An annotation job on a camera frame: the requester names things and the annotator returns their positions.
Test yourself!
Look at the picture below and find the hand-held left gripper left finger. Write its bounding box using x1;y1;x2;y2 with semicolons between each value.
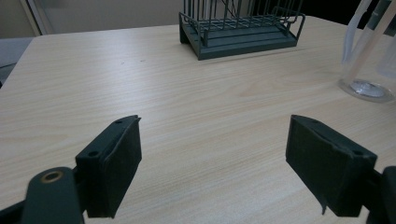
75;114;143;219

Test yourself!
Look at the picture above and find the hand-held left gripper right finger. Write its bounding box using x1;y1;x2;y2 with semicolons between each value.
285;114;378;217

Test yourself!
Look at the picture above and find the clear glass pitcher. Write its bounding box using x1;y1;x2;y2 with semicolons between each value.
338;0;396;104

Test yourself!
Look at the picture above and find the dark green wire dish rack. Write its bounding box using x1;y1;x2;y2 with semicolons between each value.
178;0;306;62

